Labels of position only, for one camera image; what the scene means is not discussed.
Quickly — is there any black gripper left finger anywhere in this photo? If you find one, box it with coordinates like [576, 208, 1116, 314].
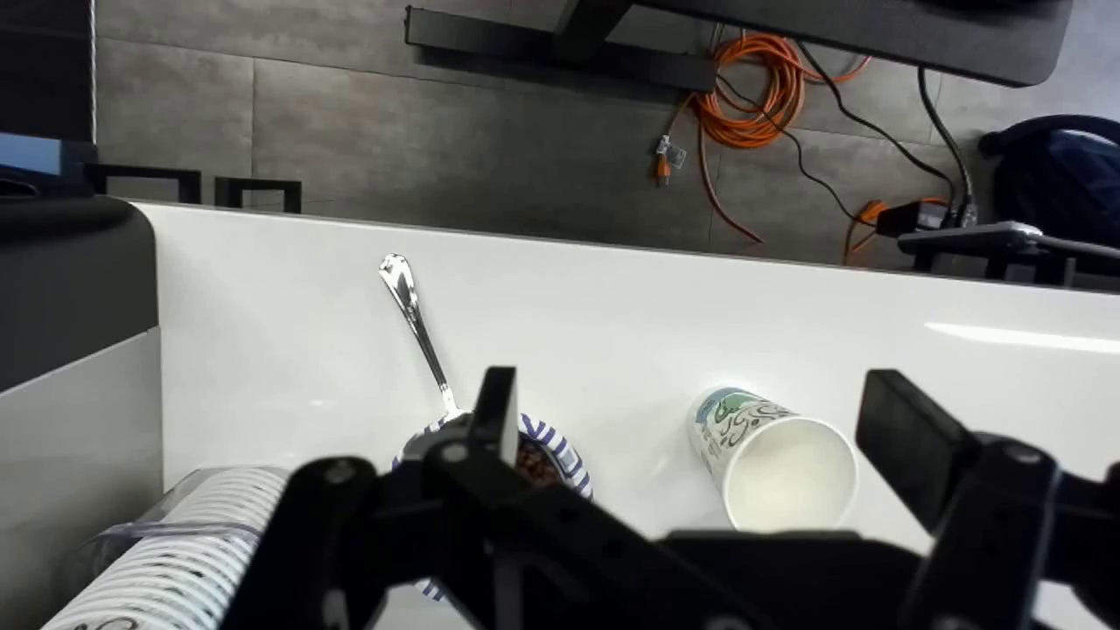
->
[220, 366, 763, 630]

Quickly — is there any orange extension cord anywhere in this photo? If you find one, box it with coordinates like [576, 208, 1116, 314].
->
[647, 32, 951, 269]

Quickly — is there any stack of patterned paper cups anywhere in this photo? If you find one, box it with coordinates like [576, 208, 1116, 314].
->
[38, 465, 294, 630]

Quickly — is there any blue striped bowl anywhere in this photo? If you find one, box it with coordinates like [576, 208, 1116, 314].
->
[395, 411, 598, 507]

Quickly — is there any black desk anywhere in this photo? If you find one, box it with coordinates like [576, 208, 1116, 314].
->
[403, 0, 1078, 95]

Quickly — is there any black silver coffee machine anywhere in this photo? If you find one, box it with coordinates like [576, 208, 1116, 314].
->
[0, 189, 167, 630]

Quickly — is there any dark blue backpack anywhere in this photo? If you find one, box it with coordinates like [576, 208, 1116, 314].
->
[977, 111, 1120, 252]

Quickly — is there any black chair base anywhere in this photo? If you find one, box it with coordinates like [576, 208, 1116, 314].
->
[893, 219, 1120, 290]

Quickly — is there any black metal frame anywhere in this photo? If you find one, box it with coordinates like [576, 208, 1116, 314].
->
[211, 171, 308, 219]
[84, 163, 205, 209]

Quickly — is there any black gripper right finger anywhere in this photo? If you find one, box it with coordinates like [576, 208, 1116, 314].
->
[854, 369, 1120, 630]

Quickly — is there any black floor cable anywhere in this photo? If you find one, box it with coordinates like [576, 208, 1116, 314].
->
[799, 39, 977, 227]

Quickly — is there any silver metal spoon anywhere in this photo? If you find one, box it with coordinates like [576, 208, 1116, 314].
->
[373, 252, 466, 426]

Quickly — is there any dark furniture panel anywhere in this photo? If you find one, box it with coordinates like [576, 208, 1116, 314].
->
[0, 0, 102, 198]

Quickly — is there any patterned paper cup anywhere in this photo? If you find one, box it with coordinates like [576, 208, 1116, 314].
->
[685, 384, 862, 537]

